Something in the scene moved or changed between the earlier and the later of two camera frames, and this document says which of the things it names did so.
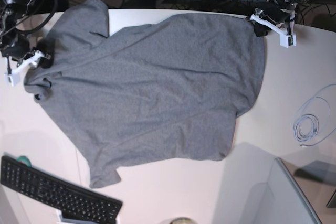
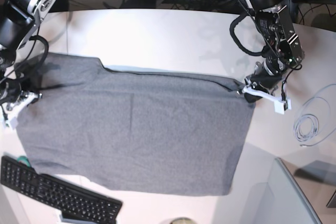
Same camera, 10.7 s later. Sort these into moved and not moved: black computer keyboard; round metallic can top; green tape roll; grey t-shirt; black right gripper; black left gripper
Moved: black right gripper; black left gripper; grey t-shirt
Not moved: black computer keyboard; round metallic can top; green tape roll
